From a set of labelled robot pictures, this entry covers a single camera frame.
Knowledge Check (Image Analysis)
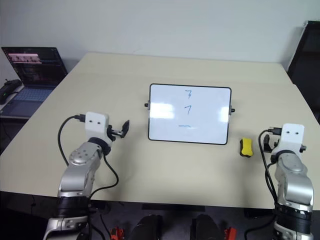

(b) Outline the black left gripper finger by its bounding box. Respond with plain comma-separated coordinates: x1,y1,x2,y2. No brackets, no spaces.
121,119,131,139

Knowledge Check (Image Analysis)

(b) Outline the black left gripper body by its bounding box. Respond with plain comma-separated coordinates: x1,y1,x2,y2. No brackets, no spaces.
106,124,126,144

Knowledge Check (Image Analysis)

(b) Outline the yellow and black eraser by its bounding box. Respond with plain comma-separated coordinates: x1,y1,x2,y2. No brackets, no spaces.
239,137,254,158

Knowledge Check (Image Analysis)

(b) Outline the small black-framed whiteboard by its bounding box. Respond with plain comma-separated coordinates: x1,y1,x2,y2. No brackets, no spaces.
144,83,237,146

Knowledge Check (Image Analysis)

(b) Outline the black chair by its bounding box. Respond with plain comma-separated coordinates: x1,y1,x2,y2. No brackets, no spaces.
286,20,320,116

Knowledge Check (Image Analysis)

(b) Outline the red and black clamp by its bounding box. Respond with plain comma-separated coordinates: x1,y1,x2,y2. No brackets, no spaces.
109,225,125,240
223,225,238,240

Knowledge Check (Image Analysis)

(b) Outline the dark rounded shape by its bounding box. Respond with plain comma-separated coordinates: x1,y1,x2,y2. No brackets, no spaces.
129,214,165,240
190,213,222,240

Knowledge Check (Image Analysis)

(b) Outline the open laptop computer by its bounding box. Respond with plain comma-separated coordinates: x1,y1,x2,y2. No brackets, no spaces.
0,46,69,120

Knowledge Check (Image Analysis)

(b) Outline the black handheld controller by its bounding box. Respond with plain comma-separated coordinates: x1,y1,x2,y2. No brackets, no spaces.
0,79,25,106

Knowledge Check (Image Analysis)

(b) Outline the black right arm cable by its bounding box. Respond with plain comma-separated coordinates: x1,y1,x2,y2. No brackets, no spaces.
258,126,283,210

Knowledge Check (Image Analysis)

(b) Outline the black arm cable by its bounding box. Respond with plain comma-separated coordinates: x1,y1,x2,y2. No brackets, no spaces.
258,126,283,210
57,113,120,201

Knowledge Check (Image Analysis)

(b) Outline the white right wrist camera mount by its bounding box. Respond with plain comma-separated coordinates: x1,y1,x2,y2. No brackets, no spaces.
273,122,306,154

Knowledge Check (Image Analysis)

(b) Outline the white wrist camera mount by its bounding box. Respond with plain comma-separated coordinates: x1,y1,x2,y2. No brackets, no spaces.
273,122,306,154
84,111,110,141

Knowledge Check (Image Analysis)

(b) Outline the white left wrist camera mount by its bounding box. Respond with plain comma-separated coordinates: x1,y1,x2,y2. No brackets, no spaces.
84,111,110,141

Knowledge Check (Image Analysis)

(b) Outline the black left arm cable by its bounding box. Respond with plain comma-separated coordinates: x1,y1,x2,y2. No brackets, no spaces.
57,113,120,201

